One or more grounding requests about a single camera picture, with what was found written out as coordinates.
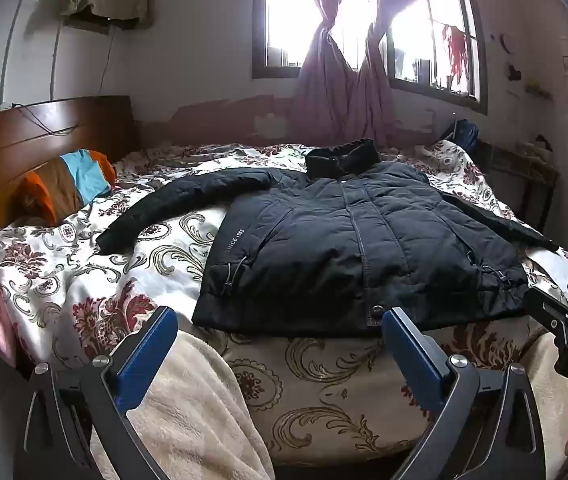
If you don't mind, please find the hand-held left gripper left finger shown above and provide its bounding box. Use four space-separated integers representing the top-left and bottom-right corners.
14 305 179 480

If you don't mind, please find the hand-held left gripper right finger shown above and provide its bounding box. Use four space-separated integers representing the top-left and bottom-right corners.
380 308 547 480

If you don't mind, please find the dark navy padded jacket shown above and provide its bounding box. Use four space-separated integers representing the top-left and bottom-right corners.
96 137 560 338

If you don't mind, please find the beige fleece blanket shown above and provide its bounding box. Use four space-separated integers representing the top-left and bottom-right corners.
91 332 275 480

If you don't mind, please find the floral satin bed blanket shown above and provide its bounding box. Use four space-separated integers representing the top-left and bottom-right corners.
0 140 568 466

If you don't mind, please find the dark wooden table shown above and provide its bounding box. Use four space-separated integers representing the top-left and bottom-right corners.
474 140 560 231

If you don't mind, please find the blue bag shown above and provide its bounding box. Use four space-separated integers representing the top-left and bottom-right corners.
441 120 480 161

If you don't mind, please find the orange brown blue pillow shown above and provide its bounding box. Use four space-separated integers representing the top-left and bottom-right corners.
11 149 117 226

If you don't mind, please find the wooden headboard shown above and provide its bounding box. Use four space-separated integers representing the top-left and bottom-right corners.
0 95 137 241

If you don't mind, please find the red hanging cloth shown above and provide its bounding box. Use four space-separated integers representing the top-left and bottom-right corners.
441 24 469 80

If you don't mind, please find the window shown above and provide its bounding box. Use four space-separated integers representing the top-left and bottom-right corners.
251 0 490 116

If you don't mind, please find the thin cable on headboard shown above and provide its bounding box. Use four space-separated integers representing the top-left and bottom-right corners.
14 102 80 137

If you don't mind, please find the black hanging cable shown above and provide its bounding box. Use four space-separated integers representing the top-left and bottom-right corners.
98 20 115 98

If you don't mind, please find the white wall conduit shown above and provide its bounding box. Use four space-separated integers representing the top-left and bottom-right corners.
50 30 62 101
0 0 27 107

